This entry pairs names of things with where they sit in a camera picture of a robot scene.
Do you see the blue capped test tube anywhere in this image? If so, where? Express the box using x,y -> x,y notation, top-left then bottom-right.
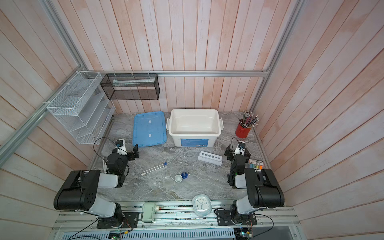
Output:
141,162 -> 168,176

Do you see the small blue bottle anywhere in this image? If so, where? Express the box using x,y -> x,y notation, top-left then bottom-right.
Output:
181,172 -> 189,179

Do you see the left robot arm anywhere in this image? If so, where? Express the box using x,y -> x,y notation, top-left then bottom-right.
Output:
54,141 -> 139,228

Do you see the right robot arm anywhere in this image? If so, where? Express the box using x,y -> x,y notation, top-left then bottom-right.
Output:
225,142 -> 285,225

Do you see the red pencil cup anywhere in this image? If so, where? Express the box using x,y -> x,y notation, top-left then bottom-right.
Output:
235,123 -> 252,139

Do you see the pack of colored markers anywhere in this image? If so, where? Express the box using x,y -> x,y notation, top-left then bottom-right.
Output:
249,159 -> 264,170

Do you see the blue plastic bin lid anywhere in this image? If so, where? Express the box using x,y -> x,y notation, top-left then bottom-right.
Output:
133,111 -> 167,148

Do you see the white test tube rack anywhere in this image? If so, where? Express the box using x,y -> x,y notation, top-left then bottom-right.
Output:
198,151 -> 223,166

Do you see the bundle of pencils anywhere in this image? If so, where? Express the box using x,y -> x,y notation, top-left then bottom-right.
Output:
239,110 -> 259,129

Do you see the white plastic storage bin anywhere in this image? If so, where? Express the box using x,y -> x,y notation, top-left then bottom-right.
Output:
166,109 -> 224,148

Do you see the small white bowl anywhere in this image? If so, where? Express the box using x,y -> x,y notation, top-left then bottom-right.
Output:
174,175 -> 183,183

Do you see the white analog clock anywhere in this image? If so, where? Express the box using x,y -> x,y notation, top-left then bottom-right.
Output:
192,194 -> 212,217

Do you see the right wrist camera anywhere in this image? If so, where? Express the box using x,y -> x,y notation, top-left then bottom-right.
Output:
235,141 -> 246,156

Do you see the white wire mesh shelf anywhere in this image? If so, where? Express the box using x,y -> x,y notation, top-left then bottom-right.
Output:
48,72 -> 116,145

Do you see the black mesh wall basket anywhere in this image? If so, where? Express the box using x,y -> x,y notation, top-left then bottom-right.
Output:
101,73 -> 161,101

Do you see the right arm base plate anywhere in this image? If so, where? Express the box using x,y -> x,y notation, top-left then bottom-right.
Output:
214,208 -> 258,226

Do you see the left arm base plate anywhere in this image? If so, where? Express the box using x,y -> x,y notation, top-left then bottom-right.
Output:
97,212 -> 140,229

